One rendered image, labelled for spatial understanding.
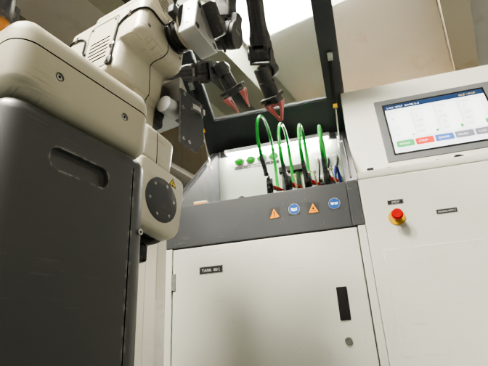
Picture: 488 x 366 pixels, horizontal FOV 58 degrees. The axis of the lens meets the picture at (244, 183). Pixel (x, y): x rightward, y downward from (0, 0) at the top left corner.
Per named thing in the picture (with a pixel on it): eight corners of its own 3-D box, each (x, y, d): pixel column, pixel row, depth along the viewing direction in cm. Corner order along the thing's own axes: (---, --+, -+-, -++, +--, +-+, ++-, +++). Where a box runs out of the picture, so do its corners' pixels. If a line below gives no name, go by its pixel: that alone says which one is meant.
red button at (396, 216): (390, 222, 136) (387, 206, 138) (389, 226, 139) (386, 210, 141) (407, 220, 135) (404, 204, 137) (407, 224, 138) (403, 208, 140)
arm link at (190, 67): (104, 94, 175) (99, 66, 172) (110, 93, 180) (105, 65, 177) (209, 85, 169) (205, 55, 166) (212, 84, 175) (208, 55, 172)
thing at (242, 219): (176, 248, 156) (176, 207, 163) (181, 251, 160) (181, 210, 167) (352, 226, 142) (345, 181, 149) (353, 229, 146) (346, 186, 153)
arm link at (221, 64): (209, 65, 167) (221, 57, 166) (211, 65, 174) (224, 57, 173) (218, 81, 169) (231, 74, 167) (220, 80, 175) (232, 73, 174)
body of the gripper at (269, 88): (285, 94, 162) (277, 75, 160) (277, 101, 153) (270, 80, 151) (269, 99, 165) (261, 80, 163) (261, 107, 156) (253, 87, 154)
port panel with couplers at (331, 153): (319, 208, 201) (311, 149, 213) (319, 210, 204) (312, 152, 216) (348, 204, 198) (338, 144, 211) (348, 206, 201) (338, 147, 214)
